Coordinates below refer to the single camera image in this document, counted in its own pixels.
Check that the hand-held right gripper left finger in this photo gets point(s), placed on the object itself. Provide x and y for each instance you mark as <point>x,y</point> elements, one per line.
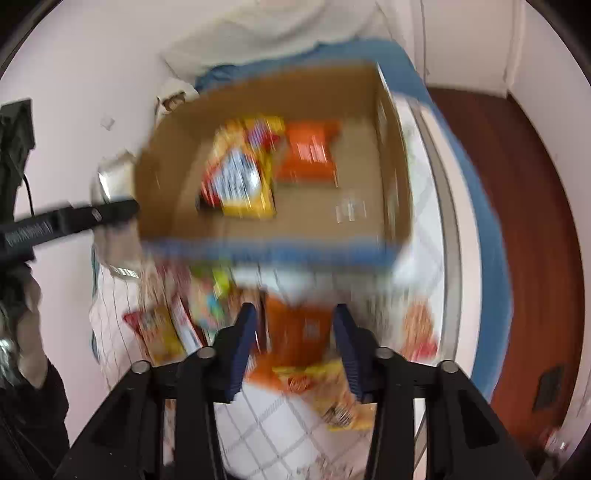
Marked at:
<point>242,350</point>

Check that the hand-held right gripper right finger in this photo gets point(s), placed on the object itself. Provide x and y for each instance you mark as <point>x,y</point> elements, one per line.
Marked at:
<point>348,355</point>

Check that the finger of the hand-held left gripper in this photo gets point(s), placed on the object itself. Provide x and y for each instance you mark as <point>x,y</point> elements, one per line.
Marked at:
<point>106,213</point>

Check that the orange snack packet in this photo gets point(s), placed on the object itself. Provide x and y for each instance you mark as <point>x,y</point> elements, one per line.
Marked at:
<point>295,332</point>
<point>307,152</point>

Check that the printed cardboard box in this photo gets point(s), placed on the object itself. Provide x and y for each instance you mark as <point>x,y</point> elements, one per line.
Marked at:
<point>323,217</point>

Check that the person's left forearm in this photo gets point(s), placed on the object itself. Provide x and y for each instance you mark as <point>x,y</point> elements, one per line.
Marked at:
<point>32,429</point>

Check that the person's left hand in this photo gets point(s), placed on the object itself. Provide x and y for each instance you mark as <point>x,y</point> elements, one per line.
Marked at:
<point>33,323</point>

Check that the silver foil bag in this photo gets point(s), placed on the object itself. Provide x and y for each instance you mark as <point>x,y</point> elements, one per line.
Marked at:
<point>115,180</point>

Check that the small yellow snack packet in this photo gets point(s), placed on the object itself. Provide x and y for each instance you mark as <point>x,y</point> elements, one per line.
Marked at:
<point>318,387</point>

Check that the colourful snack packet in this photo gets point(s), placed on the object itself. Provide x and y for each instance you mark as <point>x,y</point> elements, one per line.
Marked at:
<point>214,295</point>

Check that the red yellow snack packet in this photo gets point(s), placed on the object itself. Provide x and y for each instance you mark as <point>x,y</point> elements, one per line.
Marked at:
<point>157,332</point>

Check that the large yellow snack packet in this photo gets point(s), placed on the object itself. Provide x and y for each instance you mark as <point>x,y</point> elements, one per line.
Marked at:
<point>240,175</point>

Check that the silver wristwatch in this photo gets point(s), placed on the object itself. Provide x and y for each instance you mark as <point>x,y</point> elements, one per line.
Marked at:
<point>8,360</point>

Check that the dark rectangular floor object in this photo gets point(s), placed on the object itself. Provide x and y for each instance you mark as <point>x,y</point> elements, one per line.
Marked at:
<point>548,388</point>

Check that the flat orange snack packet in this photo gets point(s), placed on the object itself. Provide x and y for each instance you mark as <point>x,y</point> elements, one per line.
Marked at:
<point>307,152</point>

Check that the white blanket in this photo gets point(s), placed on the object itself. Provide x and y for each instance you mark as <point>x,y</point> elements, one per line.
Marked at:
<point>277,37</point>

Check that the white door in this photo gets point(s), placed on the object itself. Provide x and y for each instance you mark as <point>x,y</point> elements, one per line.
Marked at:
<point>461,41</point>

